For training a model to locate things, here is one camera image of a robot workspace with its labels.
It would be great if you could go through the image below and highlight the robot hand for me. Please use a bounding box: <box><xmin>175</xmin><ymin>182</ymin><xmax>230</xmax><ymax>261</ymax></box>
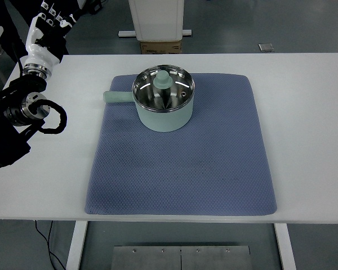
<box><xmin>24</xmin><ymin>0</ymin><xmax>79</xmax><ymax>69</ymax></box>

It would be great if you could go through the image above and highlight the green pot with handle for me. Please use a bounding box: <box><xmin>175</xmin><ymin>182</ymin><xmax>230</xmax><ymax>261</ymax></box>
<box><xmin>102</xmin><ymin>64</ymin><xmax>195</xmax><ymax>133</ymax></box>

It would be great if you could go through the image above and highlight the person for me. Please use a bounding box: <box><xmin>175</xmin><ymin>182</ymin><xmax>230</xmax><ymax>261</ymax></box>
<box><xmin>0</xmin><ymin>0</ymin><xmax>70</xmax><ymax>61</ymax></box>

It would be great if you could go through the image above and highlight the black box on floor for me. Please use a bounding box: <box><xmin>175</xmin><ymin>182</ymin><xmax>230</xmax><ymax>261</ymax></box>
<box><xmin>88</xmin><ymin>0</ymin><xmax>102</xmax><ymax>15</ymax></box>

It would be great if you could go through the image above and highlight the white floor foot bar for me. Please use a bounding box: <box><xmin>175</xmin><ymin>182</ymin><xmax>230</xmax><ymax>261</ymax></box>
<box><xmin>117</xmin><ymin>29</ymin><xmax>192</xmax><ymax>38</ymax></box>

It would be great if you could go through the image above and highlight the brown cardboard box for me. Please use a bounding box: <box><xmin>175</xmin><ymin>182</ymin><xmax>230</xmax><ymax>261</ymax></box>
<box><xmin>139</xmin><ymin>39</ymin><xmax>183</xmax><ymax>55</ymax></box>

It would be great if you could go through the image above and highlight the glass lid with green knob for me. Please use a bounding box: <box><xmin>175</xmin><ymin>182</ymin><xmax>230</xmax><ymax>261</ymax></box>
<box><xmin>131</xmin><ymin>64</ymin><xmax>195</xmax><ymax>113</ymax></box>

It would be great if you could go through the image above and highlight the blue textured mat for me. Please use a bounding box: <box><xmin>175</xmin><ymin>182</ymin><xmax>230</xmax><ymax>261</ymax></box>
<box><xmin>83</xmin><ymin>72</ymin><xmax>277</xmax><ymax>217</ymax></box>

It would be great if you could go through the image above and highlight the white table leg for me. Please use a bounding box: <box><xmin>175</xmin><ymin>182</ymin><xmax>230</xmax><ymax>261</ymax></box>
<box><xmin>65</xmin><ymin>222</ymin><xmax>88</xmax><ymax>270</ymax></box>
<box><xmin>273</xmin><ymin>222</ymin><xmax>297</xmax><ymax>270</ymax></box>

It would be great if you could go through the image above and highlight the grey metal plate with screws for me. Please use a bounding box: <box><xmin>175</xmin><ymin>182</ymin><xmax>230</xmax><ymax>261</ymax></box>
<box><xmin>112</xmin><ymin>245</ymin><xmax>253</xmax><ymax>270</ymax></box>

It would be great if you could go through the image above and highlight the white pedestal cabinet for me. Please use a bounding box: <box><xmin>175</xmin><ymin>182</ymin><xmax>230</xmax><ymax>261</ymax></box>
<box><xmin>127</xmin><ymin>0</ymin><xmax>184</xmax><ymax>42</ymax></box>

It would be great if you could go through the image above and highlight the black floor cable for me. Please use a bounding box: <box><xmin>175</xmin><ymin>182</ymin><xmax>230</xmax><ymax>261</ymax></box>
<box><xmin>34</xmin><ymin>221</ymin><xmax>66</xmax><ymax>270</ymax></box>

